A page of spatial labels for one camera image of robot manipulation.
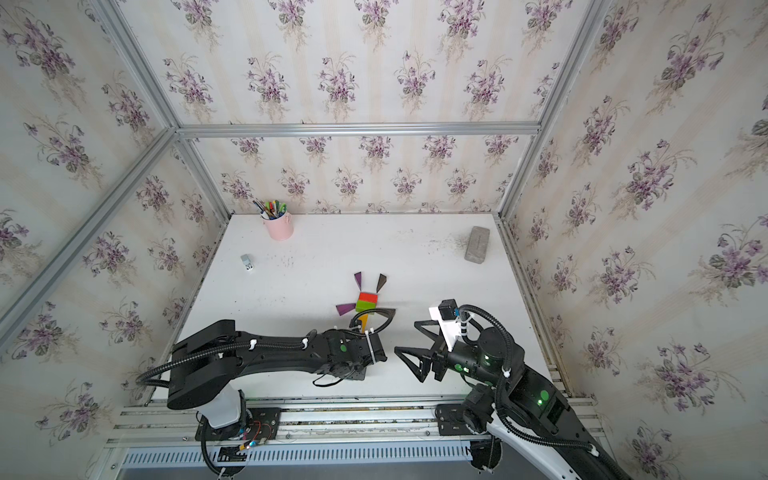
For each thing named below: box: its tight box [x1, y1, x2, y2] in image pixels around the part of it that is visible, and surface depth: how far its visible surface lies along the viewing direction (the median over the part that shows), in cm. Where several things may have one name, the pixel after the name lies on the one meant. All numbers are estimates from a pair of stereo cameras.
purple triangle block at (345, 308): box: [335, 303, 356, 316], surface depth 95 cm
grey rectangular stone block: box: [464, 226, 490, 264], surface depth 110 cm
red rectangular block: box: [358, 292, 379, 304], surface depth 97 cm
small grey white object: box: [240, 254, 254, 271], surface depth 105 cm
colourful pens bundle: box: [252, 200, 287, 220], surface depth 109 cm
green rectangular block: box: [355, 300, 377, 312], surface depth 95 cm
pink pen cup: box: [262, 212, 294, 241], surface depth 110 cm
